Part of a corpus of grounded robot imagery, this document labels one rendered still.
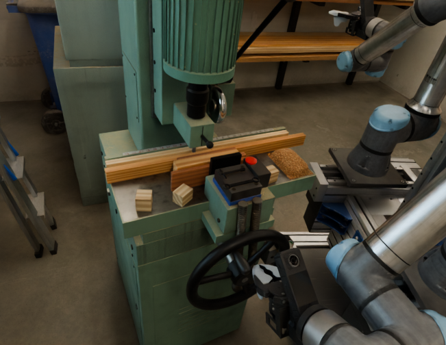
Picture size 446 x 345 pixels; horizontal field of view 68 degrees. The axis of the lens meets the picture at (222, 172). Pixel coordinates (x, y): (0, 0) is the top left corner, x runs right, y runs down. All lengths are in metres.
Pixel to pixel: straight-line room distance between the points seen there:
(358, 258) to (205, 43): 0.52
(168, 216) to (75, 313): 1.00
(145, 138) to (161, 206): 0.32
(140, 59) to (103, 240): 1.24
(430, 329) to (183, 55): 0.66
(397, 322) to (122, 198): 0.66
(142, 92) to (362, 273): 0.76
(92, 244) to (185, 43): 1.45
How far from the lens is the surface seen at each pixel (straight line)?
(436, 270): 1.02
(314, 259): 1.76
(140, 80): 1.02
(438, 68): 1.29
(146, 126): 1.10
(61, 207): 2.24
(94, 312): 1.76
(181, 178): 0.89
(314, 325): 0.58
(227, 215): 0.80
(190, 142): 0.89
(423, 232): 0.60
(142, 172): 0.95
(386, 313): 0.59
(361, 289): 0.61
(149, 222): 0.86
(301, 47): 3.29
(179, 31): 0.76
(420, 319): 0.60
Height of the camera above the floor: 1.52
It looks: 38 degrees down
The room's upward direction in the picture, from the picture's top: 8 degrees clockwise
